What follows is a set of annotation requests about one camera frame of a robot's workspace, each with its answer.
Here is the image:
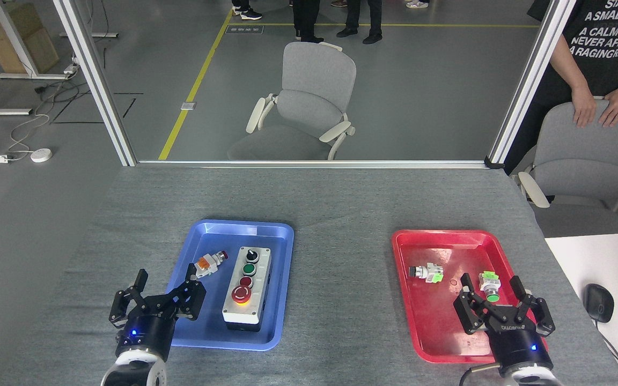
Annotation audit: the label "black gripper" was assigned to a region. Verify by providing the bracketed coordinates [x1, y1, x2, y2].
[453, 273, 555, 374]
[108, 263, 206, 361]

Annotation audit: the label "grey control box with buttons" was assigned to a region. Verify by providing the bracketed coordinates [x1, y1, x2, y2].
[222, 246, 272, 332]

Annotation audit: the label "red push button orange block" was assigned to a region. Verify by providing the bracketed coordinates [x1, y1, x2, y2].
[194, 250, 229, 279]

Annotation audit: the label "black push button green block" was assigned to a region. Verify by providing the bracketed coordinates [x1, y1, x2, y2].
[409, 263, 444, 284]

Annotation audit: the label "person's right hand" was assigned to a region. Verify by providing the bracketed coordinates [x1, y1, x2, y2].
[572, 87, 598, 128]

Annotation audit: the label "blue plastic tray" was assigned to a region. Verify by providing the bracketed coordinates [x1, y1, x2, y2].
[151, 219, 295, 352]

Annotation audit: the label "red plastic tray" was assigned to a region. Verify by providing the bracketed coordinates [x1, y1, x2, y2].
[392, 229, 549, 363]

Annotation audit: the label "black computer mouse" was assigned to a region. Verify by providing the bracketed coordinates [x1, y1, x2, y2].
[583, 283, 615, 323]

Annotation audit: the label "white desk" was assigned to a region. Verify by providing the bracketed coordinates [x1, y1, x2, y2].
[545, 232, 618, 386]

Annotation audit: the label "grey office chair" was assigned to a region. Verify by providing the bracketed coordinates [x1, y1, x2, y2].
[517, 98, 618, 236]
[227, 41, 357, 161]

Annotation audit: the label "wooden cabinet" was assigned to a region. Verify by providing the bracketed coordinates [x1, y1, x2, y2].
[0, 3, 60, 74]

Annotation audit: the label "silver aluminium rail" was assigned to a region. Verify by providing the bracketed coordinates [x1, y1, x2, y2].
[136, 159, 489, 169]

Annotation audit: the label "white floor cable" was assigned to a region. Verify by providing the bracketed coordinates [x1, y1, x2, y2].
[8, 110, 52, 160]

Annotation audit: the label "black floor cables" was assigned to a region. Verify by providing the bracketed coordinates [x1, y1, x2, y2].
[34, 75, 82, 116]

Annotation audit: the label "silver aluminium post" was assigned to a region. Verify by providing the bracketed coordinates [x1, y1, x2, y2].
[485, 0, 578, 169]
[53, 0, 138, 167]

